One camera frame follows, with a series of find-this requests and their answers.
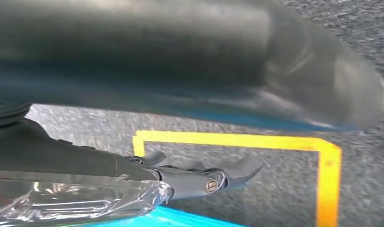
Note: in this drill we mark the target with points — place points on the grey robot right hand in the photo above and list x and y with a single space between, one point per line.
148 56

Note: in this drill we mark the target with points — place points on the blue metal shelf rack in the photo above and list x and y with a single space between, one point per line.
167 219

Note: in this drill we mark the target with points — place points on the clear plastic wrist cover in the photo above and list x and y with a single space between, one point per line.
69 203

